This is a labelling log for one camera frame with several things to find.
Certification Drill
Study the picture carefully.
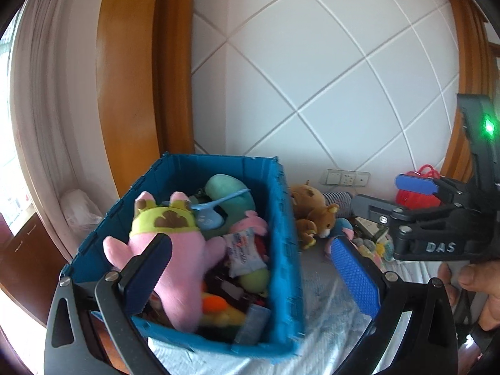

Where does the blue storage crate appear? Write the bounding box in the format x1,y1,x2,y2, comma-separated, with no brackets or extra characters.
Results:
62,153,305,360

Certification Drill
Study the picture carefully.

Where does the white wall power strip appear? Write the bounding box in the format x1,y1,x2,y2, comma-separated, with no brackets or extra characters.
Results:
319,169,371,187

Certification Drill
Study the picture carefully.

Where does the white green carton box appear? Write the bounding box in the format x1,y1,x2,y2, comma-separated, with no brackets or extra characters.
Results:
353,217,388,243

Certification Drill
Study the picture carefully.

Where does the white blue tissue pack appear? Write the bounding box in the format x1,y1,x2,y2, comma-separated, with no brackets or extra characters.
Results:
223,228,267,278

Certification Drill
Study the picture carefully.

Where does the pink pig plush red dress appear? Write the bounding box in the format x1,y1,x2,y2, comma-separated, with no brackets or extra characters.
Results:
229,210,269,263

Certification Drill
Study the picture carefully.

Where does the small brown bear plush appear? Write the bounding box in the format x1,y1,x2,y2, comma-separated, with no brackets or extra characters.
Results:
294,203,340,250

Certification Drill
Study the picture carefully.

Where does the teal neck pillow plush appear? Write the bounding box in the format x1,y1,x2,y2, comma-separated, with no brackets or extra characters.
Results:
204,173,256,228

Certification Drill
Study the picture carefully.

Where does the person right hand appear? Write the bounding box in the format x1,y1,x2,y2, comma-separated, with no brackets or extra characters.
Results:
457,260,500,331

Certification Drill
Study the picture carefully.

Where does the blue pink elephant plush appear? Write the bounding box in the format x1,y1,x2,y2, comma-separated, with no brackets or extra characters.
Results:
325,217,354,258

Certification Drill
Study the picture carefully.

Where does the red plastic case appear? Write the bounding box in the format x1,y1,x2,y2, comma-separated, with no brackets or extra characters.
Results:
395,164,441,210

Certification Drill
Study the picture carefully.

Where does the white curtain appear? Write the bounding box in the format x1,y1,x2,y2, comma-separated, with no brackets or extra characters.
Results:
9,0,118,260

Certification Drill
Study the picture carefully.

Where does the pink starfish plush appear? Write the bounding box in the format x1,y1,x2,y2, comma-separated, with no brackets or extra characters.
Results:
102,191,226,333

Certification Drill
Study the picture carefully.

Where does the blue plastic hairbrush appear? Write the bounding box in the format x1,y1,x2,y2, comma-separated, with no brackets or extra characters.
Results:
162,187,251,231

